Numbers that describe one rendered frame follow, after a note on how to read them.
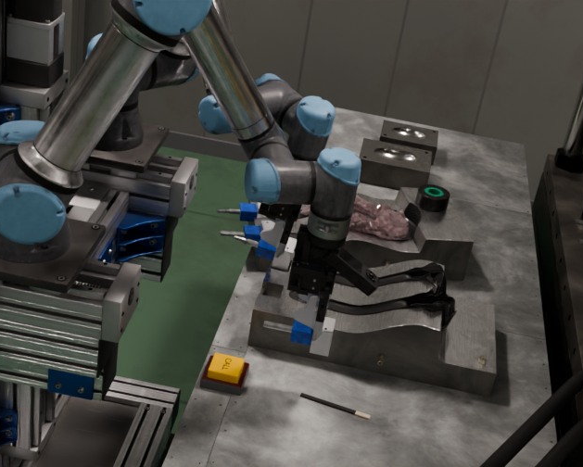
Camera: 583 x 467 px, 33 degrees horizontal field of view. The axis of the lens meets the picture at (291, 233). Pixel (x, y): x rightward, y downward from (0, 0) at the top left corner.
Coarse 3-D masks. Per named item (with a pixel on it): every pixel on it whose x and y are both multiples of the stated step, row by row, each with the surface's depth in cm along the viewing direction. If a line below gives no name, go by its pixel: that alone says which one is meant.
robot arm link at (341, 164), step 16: (320, 160) 169; (336, 160) 167; (352, 160) 168; (320, 176) 168; (336, 176) 167; (352, 176) 168; (320, 192) 168; (336, 192) 169; (352, 192) 170; (320, 208) 171; (336, 208) 170; (352, 208) 173
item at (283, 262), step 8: (240, 240) 214; (248, 240) 213; (288, 240) 213; (296, 240) 214; (264, 248) 212; (272, 248) 212; (288, 248) 211; (264, 256) 213; (272, 256) 212; (280, 256) 211; (288, 256) 211; (272, 264) 213; (280, 264) 213; (288, 264) 212
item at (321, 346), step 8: (328, 320) 187; (272, 328) 188; (280, 328) 187; (288, 328) 187; (296, 328) 186; (304, 328) 186; (328, 328) 185; (296, 336) 186; (304, 336) 185; (320, 336) 184; (328, 336) 184; (304, 344) 186; (312, 344) 186; (320, 344) 185; (328, 344) 185; (312, 352) 186; (320, 352) 186; (328, 352) 186
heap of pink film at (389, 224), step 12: (360, 204) 241; (372, 204) 246; (360, 216) 232; (372, 216) 242; (384, 216) 241; (396, 216) 242; (360, 228) 232; (372, 228) 232; (384, 228) 234; (396, 228) 237; (408, 228) 238
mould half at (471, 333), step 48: (336, 288) 211; (384, 288) 210; (432, 288) 207; (288, 336) 201; (336, 336) 199; (384, 336) 197; (432, 336) 195; (480, 336) 208; (432, 384) 201; (480, 384) 199
